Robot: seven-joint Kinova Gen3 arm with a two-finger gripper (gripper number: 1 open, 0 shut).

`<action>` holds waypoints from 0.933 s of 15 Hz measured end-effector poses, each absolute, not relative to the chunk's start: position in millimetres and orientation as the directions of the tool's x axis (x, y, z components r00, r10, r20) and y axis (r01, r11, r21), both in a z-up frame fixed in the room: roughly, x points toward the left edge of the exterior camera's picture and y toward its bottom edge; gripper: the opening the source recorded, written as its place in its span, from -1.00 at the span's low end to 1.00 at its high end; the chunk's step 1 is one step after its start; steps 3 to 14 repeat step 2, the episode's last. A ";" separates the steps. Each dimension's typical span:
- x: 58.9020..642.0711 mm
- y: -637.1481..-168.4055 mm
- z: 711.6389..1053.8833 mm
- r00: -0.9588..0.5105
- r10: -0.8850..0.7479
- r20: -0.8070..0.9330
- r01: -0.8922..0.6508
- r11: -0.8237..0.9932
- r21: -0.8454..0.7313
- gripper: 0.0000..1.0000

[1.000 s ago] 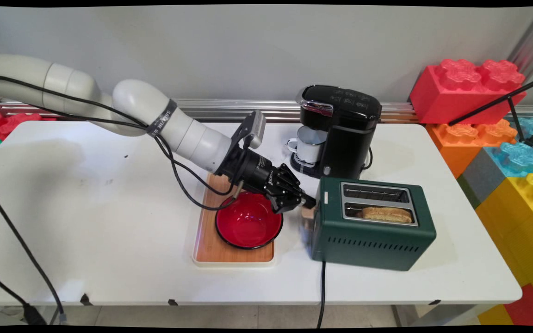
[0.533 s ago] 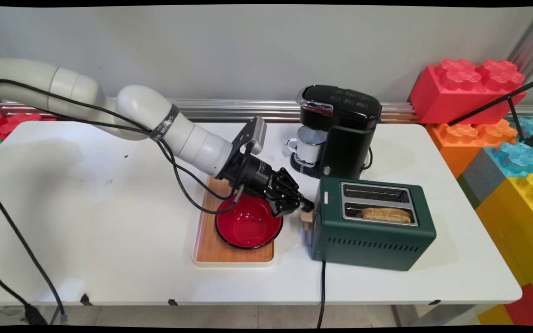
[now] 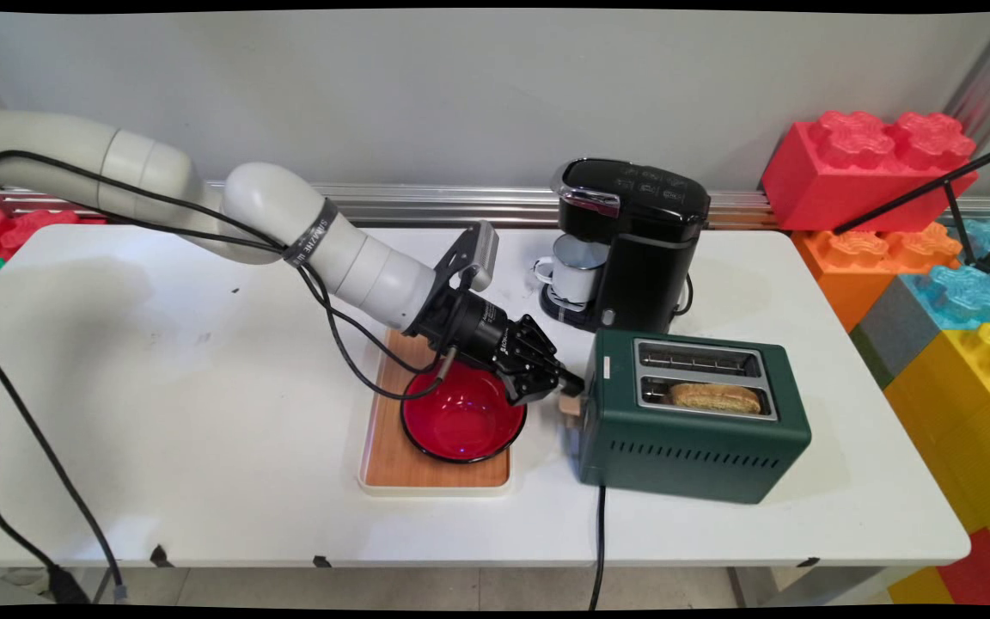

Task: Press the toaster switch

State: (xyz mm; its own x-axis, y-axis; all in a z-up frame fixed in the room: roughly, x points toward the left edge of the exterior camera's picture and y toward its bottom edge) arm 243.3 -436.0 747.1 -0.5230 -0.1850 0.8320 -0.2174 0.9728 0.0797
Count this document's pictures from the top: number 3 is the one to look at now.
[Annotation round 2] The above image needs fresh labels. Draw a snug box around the wooden tray with cream rim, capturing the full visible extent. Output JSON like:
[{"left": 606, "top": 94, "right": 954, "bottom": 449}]
[{"left": 358, "top": 327, "right": 515, "bottom": 498}]

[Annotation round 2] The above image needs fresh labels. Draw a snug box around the black strap band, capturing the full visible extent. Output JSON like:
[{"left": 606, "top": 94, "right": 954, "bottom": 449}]
[{"left": 284, "top": 199, "right": 340, "bottom": 268}]

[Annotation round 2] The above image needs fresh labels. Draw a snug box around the big yellow toy block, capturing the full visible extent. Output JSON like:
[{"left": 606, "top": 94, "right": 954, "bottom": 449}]
[{"left": 882, "top": 322, "right": 990, "bottom": 579}]

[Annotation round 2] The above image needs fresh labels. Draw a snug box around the big light blue toy block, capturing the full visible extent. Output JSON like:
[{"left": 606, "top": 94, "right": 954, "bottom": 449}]
[{"left": 899, "top": 219, "right": 990, "bottom": 332}]

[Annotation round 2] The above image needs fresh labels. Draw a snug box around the black tripod stand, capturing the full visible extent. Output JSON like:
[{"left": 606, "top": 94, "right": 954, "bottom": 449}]
[{"left": 830, "top": 138, "right": 990, "bottom": 280}]

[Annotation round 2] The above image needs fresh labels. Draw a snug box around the dark green toaster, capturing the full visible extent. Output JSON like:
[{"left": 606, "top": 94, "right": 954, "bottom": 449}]
[{"left": 579, "top": 328, "right": 812, "bottom": 505}]

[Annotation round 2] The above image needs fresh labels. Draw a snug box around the horizontal aluminium rail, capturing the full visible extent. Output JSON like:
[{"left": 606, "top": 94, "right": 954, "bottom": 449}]
[{"left": 0, "top": 178, "right": 990, "bottom": 230}]

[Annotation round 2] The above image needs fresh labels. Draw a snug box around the toast bread slice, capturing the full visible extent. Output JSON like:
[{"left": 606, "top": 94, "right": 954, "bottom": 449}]
[{"left": 669, "top": 383, "right": 763, "bottom": 415}]

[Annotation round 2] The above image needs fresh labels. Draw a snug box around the white enamel mug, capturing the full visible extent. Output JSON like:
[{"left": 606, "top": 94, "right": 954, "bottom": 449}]
[{"left": 534, "top": 234, "right": 609, "bottom": 304}]

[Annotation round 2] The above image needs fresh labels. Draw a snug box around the big red toy block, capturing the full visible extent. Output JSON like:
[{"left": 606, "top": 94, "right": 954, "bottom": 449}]
[{"left": 760, "top": 111, "right": 979, "bottom": 233}]

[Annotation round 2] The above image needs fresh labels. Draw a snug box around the black coffee machine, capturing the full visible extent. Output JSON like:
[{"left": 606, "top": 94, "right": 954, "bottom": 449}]
[{"left": 538, "top": 157, "right": 712, "bottom": 334}]

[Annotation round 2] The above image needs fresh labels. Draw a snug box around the white table leg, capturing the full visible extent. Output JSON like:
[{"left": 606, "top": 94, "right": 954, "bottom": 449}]
[
  {"left": 729, "top": 566, "right": 921, "bottom": 608},
  {"left": 0, "top": 567, "right": 111, "bottom": 604}
]

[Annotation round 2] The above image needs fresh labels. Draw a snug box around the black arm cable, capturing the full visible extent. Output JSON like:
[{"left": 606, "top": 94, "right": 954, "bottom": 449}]
[{"left": 0, "top": 150, "right": 461, "bottom": 401}]

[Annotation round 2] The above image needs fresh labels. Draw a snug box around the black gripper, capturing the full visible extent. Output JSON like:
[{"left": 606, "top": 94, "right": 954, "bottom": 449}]
[{"left": 414, "top": 291, "right": 587, "bottom": 407}]

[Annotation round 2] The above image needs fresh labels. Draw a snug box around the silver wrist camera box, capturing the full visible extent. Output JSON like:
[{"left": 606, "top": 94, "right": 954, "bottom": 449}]
[{"left": 437, "top": 221, "right": 501, "bottom": 294}]

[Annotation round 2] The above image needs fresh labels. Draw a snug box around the black toaster power cord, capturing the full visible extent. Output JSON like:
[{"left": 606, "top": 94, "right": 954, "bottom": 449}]
[{"left": 588, "top": 486, "right": 608, "bottom": 611}]

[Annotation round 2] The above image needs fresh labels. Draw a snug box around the red bowl with black rim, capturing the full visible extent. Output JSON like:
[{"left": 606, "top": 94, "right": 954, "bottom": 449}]
[{"left": 400, "top": 361, "right": 529, "bottom": 464}]

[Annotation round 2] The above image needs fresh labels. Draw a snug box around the big orange toy block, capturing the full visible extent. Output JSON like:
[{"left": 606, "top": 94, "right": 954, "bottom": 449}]
[{"left": 791, "top": 222, "right": 962, "bottom": 333}]

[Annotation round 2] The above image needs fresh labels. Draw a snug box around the slanted aluminium profile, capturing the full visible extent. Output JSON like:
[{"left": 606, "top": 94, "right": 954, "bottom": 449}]
[{"left": 942, "top": 13, "right": 990, "bottom": 149}]

